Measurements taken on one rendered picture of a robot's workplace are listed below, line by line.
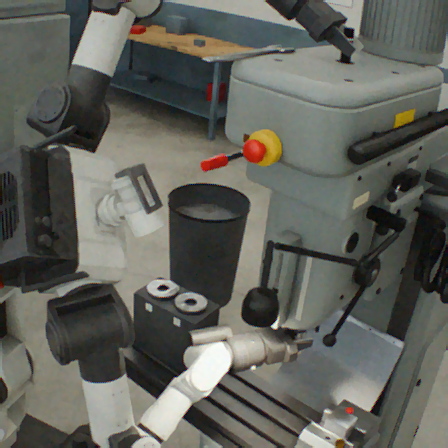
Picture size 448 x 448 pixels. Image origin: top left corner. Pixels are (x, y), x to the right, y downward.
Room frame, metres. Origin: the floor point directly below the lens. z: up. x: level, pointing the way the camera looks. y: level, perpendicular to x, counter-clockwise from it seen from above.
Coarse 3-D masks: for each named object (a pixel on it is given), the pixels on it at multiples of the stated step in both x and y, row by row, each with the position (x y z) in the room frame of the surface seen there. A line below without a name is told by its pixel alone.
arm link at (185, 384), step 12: (216, 348) 1.00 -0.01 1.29; (204, 360) 0.97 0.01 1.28; (216, 360) 0.98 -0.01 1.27; (228, 360) 0.99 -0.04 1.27; (192, 372) 0.95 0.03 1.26; (204, 372) 0.95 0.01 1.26; (216, 372) 0.96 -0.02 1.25; (168, 384) 0.96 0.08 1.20; (180, 384) 0.94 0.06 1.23; (192, 384) 0.93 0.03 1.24; (204, 384) 0.94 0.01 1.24; (216, 384) 0.95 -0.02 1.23; (192, 396) 0.93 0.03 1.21; (204, 396) 0.93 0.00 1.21
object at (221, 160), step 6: (216, 156) 1.01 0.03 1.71; (222, 156) 1.02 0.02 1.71; (228, 156) 1.04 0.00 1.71; (234, 156) 1.04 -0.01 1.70; (240, 156) 1.06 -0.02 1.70; (204, 162) 0.99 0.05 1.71; (210, 162) 0.99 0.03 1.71; (216, 162) 1.00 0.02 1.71; (222, 162) 1.01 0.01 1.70; (204, 168) 0.99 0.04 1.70; (210, 168) 0.99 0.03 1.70; (216, 168) 1.00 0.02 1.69
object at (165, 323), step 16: (144, 288) 1.43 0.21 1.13; (160, 288) 1.44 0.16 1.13; (176, 288) 1.43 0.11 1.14; (144, 304) 1.38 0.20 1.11; (160, 304) 1.36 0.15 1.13; (176, 304) 1.35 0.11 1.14; (192, 304) 1.38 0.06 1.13; (208, 304) 1.39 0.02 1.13; (144, 320) 1.38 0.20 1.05; (160, 320) 1.35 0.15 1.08; (176, 320) 1.32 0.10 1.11; (192, 320) 1.30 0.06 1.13; (208, 320) 1.34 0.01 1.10; (144, 336) 1.38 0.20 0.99; (160, 336) 1.35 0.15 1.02; (176, 336) 1.32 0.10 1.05; (160, 352) 1.35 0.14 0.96; (176, 352) 1.32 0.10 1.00
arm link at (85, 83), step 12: (72, 72) 1.15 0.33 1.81; (84, 72) 1.14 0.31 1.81; (96, 72) 1.15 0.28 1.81; (72, 84) 1.14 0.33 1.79; (84, 84) 1.13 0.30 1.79; (96, 84) 1.14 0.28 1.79; (108, 84) 1.17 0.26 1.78; (84, 96) 1.12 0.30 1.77; (96, 96) 1.14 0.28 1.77; (72, 108) 1.08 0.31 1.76; (84, 108) 1.11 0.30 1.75; (96, 108) 1.14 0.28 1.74; (72, 120) 1.08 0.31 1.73; (84, 120) 1.11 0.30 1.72; (96, 120) 1.14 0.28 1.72; (84, 132) 1.13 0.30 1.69
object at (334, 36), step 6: (330, 30) 1.11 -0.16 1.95; (336, 30) 1.11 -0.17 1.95; (330, 36) 1.11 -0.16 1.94; (336, 36) 1.11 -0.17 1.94; (342, 36) 1.10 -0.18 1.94; (330, 42) 1.11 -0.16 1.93; (336, 42) 1.11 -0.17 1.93; (342, 42) 1.10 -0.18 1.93; (348, 42) 1.10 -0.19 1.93; (342, 48) 1.10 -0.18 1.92; (348, 48) 1.10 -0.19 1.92; (354, 48) 1.09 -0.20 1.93; (348, 54) 1.10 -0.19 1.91
